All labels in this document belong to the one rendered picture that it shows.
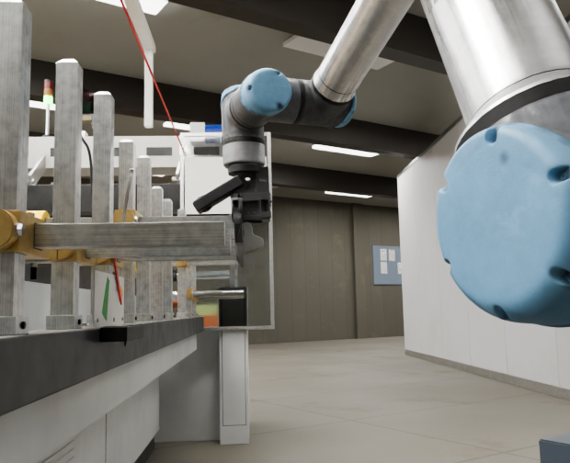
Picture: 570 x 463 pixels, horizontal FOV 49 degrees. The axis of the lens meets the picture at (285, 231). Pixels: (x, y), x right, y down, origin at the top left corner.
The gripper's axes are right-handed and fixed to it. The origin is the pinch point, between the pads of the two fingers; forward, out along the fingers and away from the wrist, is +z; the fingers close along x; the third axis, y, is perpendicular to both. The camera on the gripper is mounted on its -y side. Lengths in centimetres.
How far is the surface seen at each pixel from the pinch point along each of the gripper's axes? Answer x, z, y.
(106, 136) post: -6.2, -26.2, -25.6
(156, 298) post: 69, 4, -28
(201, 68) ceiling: 524, -257, -45
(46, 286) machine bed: 25, 2, -48
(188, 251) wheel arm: -26.6, 0.2, -7.5
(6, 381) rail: -63, 17, -23
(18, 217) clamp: -57, -2, -24
